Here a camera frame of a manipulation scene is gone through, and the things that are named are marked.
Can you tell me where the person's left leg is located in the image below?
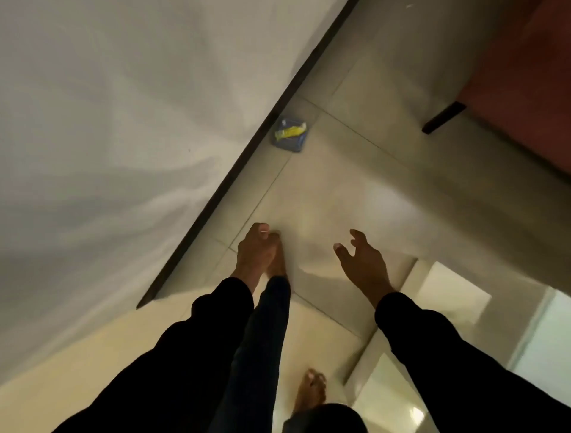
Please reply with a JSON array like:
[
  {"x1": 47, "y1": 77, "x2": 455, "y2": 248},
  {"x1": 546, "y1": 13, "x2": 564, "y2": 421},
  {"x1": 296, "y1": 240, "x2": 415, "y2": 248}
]
[{"x1": 209, "y1": 240, "x2": 291, "y2": 433}]

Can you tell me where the blue-grey square box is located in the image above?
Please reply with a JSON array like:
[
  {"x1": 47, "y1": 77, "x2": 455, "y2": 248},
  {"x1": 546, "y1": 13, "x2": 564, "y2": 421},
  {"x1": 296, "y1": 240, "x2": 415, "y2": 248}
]
[{"x1": 269, "y1": 115, "x2": 309, "y2": 153}]

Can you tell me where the person's right forearm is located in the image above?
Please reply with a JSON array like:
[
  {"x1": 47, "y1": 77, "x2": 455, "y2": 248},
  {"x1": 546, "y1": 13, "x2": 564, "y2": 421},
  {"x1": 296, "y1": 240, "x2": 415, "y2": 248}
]
[{"x1": 374, "y1": 290, "x2": 571, "y2": 433}]

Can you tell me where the person's black torso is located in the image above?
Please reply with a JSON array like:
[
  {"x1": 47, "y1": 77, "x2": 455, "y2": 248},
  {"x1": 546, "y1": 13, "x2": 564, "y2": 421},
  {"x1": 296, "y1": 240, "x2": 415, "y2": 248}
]
[{"x1": 281, "y1": 403, "x2": 369, "y2": 433}]

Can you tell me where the person's left hand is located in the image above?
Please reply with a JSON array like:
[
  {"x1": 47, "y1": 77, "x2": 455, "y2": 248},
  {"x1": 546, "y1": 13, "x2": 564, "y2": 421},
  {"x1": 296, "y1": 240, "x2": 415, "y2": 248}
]
[{"x1": 230, "y1": 222, "x2": 282, "y2": 294}]

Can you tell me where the person's leg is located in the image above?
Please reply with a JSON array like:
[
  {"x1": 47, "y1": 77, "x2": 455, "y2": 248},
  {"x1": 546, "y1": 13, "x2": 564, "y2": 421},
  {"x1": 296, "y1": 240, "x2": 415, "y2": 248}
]
[
  {"x1": 292, "y1": 368, "x2": 329, "y2": 416},
  {"x1": 209, "y1": 240, "x2": 291, "y2": 433}
]

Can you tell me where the red fabric sofa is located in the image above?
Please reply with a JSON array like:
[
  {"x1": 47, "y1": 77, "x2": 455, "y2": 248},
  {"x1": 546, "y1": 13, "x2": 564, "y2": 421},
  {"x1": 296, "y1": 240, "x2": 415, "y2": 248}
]
[{"x1": 421, "y1": 0, "x2": 571, "y2": 184}]

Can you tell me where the white table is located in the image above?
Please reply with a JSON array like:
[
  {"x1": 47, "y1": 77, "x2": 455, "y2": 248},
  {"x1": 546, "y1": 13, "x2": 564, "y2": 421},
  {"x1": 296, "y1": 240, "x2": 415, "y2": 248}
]
[{"x1": 343, "y1": 258, "x2": 571, "y2": 433}]

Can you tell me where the person's right hand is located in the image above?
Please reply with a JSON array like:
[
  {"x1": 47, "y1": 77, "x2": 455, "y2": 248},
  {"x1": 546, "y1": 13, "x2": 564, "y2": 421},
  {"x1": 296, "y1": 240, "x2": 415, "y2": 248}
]
[{"x1": 333, "y1": 228, "x2": 398, "y2": 309}]

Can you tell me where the person's right leg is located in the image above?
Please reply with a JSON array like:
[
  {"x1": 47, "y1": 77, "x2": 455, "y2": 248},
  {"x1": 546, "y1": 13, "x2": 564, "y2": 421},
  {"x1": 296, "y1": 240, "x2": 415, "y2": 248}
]
[{"x1": 292, "y1": 368, "x2": 329, "y2": 416}]

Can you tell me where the person's left forearm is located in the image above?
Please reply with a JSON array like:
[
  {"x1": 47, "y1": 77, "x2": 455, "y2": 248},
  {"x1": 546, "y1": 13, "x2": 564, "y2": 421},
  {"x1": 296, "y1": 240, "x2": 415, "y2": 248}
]
[{"x1": 53, "y1": 276, "x2": 255, "y2": 433}]

